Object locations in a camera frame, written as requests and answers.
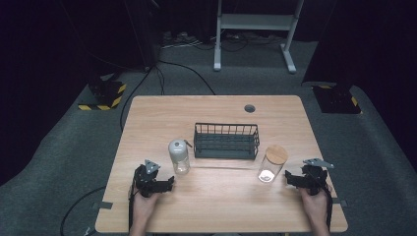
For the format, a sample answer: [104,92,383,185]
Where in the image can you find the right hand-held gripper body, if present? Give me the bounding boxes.
[294,157,335,197]

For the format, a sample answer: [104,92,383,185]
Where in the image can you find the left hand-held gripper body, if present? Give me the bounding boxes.
[132,159,166,199]

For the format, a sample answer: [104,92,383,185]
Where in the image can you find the glass jar with bamboo lid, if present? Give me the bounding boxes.
[257,144,289,184]

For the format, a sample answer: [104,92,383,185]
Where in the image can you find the glass bottle with white cap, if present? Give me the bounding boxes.
[167,139,194,175]

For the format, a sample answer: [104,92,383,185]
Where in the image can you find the dark wire basket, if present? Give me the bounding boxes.
[193,122,261,161]

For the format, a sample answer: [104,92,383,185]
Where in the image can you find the person's left hand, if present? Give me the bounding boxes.
[131,189,162,220]

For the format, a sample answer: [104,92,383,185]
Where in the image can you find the person's right hand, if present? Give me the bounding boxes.
[299,187,328,220]

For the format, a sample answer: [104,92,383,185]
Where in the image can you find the black yellow striped stand base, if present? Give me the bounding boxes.
[311,84,363,115]
[78,77,128,111]

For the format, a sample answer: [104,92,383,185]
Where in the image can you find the power strip with plugs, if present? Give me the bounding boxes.
[160,30,203,50]

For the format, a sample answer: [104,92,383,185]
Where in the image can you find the dark stand pole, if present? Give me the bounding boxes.
[123,0,162,72]

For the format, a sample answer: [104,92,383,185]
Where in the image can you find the white metal stand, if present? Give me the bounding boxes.
[213,0,305,74]

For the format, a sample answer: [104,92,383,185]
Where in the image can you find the left hand-held gripper black cable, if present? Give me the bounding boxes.
[128,170,138,231]

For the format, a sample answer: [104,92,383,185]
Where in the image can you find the hand-held gripper black cable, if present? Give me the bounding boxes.
[128,170,138,231]
[323,183,334,231]

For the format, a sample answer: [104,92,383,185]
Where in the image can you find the right hand-held gripper black cable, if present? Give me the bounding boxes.
[323,183,334,231]

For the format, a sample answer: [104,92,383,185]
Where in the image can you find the black floor cable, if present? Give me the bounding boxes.
[119,66,155,132]
[158,59,216,96]
[59,186,107,236]

